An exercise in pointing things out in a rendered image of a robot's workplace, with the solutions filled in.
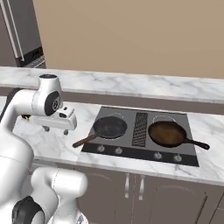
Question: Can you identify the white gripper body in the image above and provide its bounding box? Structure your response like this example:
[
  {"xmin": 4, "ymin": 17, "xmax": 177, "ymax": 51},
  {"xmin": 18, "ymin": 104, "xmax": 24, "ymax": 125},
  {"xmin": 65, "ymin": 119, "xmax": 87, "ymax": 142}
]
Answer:
[{"xmin": 29, "ymin": 112, "xmax": 79, "ymax": 131}]

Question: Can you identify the grey-brown cupboard door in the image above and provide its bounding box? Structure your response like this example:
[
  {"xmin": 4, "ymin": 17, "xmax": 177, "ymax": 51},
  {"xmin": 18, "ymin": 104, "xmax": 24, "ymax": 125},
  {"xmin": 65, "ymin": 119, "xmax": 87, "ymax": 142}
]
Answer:
[
  {"xmin": 134, "ymin": 173, "xmax": 224, "ymax": 224},
  {"xmin": 76, "ymin": 166, "xmax": 137, "ymax": 224},
  {"xmin": 209, "ymin": 194, "xmax": 224, "ymax": 224}
]

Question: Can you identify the grey fridge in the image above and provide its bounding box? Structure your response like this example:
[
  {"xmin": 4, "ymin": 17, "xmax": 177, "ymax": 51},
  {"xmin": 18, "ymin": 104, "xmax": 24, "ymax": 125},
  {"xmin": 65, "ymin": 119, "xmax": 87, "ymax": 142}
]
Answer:
[{"xmin": 0, "ymin": 0, "xmax": 47, "ymax": 70}]

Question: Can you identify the grey hob with black front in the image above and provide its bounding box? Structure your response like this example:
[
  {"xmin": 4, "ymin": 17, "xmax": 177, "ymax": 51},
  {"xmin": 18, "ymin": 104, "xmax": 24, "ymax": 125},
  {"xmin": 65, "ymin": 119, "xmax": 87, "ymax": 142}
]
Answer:
[{"xmin": 80, "ymin": 105, "xmax": 200, "ymax": 168}]

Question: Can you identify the black pan with wooden handle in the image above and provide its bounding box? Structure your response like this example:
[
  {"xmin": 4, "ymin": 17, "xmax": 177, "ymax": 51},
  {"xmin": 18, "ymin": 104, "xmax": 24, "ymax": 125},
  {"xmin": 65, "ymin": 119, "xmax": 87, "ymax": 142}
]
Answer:
[{"xmin": 72, "ymin": 115, "xmax": 129, "ymax": 149}]

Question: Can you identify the silver cupboard handle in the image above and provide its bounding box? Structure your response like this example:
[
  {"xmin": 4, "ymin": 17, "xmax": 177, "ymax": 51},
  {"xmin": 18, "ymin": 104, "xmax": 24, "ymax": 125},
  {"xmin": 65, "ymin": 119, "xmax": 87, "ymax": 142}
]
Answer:
[
  {"xmin": 124, "ymin": 172, "xmax": 131, "ymax": 200},
  {"xmin": 138, "ymin": 174, "xmax": 145, "ymax": 201}
]

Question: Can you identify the brown pan with black handle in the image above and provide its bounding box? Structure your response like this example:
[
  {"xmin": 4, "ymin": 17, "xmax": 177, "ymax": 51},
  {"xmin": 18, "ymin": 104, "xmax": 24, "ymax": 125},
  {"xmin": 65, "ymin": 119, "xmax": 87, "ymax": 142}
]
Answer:
[{"xmin": 147, "ymin": 120, "xmax": 211, "ymax": 151}]

